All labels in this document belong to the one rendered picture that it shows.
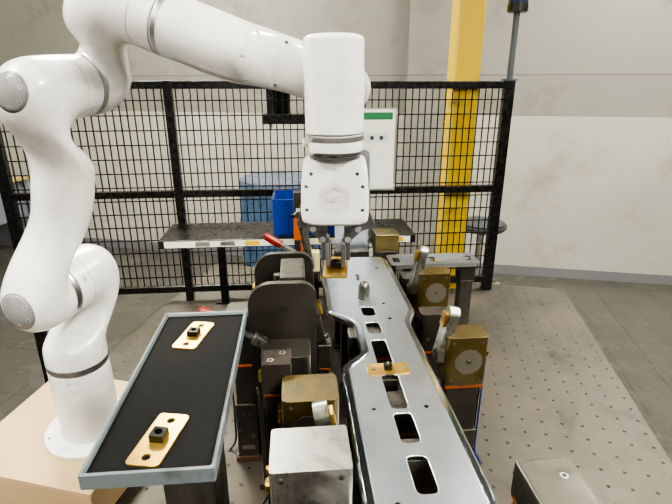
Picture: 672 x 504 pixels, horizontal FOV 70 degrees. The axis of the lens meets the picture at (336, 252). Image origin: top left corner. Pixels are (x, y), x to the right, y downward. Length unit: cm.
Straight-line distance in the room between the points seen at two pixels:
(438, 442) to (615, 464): 64
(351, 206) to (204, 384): 32
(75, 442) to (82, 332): 26
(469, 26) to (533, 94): 217
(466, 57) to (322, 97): 134
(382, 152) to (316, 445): 139
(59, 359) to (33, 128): 47
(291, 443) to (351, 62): 50
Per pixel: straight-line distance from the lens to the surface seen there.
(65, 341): 112
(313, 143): 69
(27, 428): 135
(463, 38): 197
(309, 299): 91
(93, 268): 107
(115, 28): 81
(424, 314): 124
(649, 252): 457
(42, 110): 84
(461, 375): 109
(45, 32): 526
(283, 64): 78
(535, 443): 137
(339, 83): 67
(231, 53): 72
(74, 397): 116
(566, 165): 419
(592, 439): 144
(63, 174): 93
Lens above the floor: 154
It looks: 19 degrees down
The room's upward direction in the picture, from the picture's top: straight up
